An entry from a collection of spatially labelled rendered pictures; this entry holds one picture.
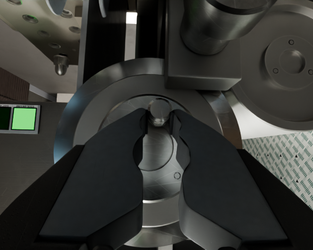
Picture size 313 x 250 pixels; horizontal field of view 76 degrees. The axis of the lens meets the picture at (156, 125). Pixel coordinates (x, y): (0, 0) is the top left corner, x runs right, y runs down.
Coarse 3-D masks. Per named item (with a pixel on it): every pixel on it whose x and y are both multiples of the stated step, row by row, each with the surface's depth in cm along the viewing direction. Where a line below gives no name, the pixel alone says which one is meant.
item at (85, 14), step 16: (96, 0) 20; (112, 0) 28; (96, 16) 21; (112, 16) 29; (80, 32) 18; (96, 32) 21; (112, 32) 29; (80, 48) 17; (96, 48) 21; (112, 48) 29; (80, 64) 17; (96, 64) 21; (112, 64) 29; (80, 80) 17
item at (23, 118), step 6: (18, 108) 48; (18, 114) 48; (24, 114) 48; (30, 114) 48; (18, 120) 47; (24, 120) 47; (30, 120) 48; (12, 126) 47; (18, 126) 47; (24, 126) 47; (30, 126) 47
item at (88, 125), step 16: (128, 80) 16; (144, 80) 16; (160, 80) 16; (96, 96) 15; (112, 96) 15; (128, 96) 16; (176, 96) 16; (192, 96) 16; (96, 112) 15; (192, 112) 16; (208, 112) 16; (80, 128) 15; (96, 128) 15; (80, 144) 15; (144, 208) 14; (160, 208) 15; (176, 208) 15; (144, 224) 14; (160, 224) 14
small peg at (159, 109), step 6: (150, 102) 11; (156, 102) 11; (162, 102) 11; (168, 102) 11; (150, 108) 11; (156, 108) 11; (162, 108) 11; (168, 108) 11; (150, 114) 11; (156, 114) 11; (162, 114) 11; (168, 114) 11; (150, 120) 12; (156, 120) 11; (162, 120) 11; (156, 126) 14
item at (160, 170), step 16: (144, 96) 14; (160, 96) 14; (112, 112) 14; (128, 112) 14; (160, 128) 14; (144, 144) 14; (160, 144) 14; (176, 144) 14; (144, 160) 14; (160, 160) 14; (144, 176) 13; (160, 176) 13; (176, 176) 13; (144, 192) 13; (160, 192) 13; (176, 192) 13
